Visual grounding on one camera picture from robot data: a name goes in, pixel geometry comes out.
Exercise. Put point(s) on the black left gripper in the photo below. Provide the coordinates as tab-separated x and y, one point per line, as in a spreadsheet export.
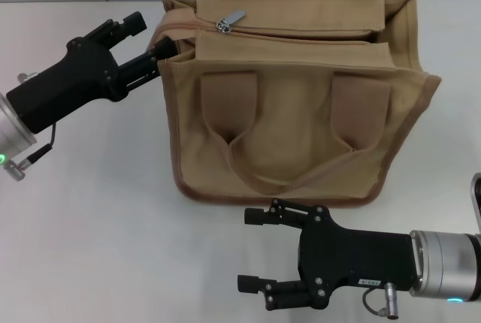
64	90

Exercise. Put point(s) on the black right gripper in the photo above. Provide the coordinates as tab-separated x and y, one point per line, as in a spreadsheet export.
357	259

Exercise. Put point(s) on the silver metal zipper pull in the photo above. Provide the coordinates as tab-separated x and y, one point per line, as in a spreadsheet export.
230	20

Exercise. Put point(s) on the khaki canvas food bag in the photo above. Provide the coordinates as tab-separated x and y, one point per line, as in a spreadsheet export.
293	131

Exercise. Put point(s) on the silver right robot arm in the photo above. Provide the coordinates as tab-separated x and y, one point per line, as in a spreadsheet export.
443	263

